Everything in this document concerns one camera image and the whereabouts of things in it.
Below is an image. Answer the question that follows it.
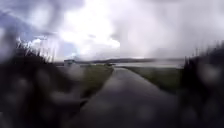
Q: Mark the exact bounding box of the distant low hill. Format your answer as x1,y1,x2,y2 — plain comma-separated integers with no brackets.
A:
54,57,185,65

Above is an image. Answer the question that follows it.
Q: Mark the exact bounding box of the wide grass field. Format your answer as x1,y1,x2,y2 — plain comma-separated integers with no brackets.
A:
56,64,115,101

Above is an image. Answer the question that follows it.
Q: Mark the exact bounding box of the dark wet asphalt path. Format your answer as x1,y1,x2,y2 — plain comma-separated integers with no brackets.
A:
64,66,183,128

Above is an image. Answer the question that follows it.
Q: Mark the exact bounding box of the grey water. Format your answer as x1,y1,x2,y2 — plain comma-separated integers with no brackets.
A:
113,59,186,69

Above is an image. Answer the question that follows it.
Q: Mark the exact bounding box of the small pale building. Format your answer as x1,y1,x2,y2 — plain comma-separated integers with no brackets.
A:
63,59,77,67

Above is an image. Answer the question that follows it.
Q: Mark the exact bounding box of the grass strip beside water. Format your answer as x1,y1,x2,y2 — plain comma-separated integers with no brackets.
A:
124,65,185,95

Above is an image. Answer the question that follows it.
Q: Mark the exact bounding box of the tall dark grass clump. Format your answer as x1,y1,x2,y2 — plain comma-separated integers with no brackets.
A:
0,38,85,128
177,42,224,128

